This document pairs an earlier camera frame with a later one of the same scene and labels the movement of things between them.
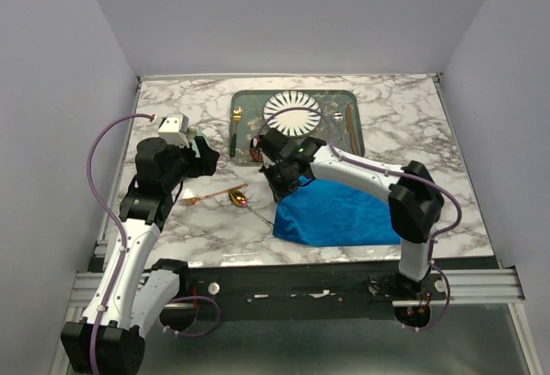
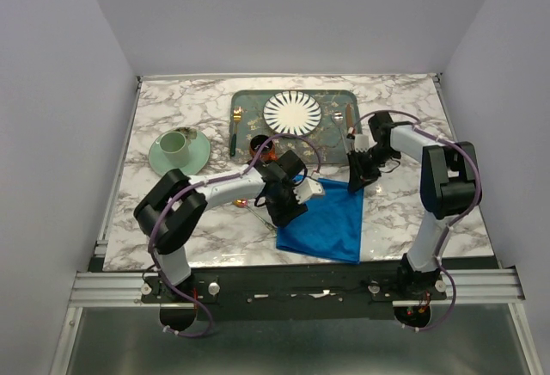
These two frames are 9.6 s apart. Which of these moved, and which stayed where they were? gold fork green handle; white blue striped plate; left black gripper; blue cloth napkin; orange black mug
Moved: left black gripper; blue cloth napkin
Stayed: gold fork green handle; orange black mug; white blue striped plate
